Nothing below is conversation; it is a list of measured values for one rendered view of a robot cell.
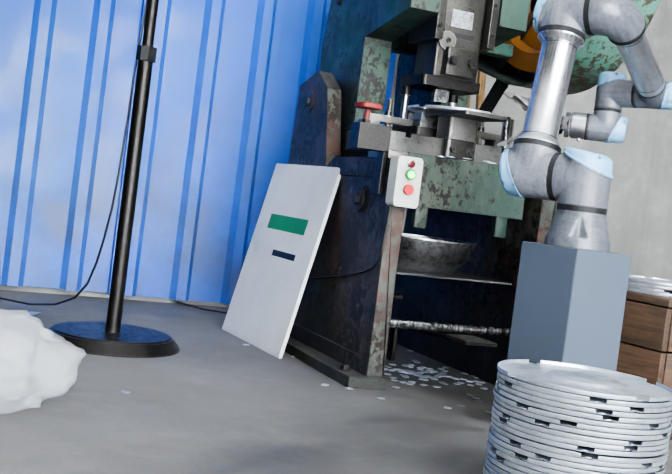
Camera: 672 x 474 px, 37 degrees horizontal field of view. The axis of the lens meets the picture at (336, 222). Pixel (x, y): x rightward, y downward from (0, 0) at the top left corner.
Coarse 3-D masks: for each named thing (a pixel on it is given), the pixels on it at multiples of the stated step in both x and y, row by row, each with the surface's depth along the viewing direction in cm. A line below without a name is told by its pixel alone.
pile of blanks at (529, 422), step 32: (512, 384) 160; (512, 416) 160; (544, 416) 155; (576, 416) 153; (608, 416) 155; (640, 416) 153; (512, 448) 158; (544, 448) 154; (576, 448) 153; (608, 448) 152; (640, 448) 154
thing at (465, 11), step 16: (448, 0) 292; (464, 0) 294; (480, 0) 296; (448, 16) 292; (464, 16) 294; (480, 16) 296; (448, 32) 292; (464, 32) 295; (480, 32) 297; (432, 48) 294; (448, 48) 290; (464, 48) 295; (416, 64) 302; (432, 64) 293; (448, 64) 290; (464, 64) 292; (464, 80) 296
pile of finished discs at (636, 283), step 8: (632, 280) 261; (640, 280) 260; (648, 280) 267; (656, 280) 267; (664, 280) 273; (632, 288) 261; (640, 288) 259; (648, 288) 258; (656, 288) 257; (664, 288) 257
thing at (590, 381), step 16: (512, 368) 170; (528, 368) 172; (544, 368) 174; (560, 368) 177; (576, 368) 180; (592, 368) 180; (544, 384) 155; (560, 384) 159; (576, 384) 161; (592, 384) 160; (608, 384) 162; (624, 384) 168; (640, 384) 170; (656, 384) 171; (624, 400) 152; (656, 400) 155
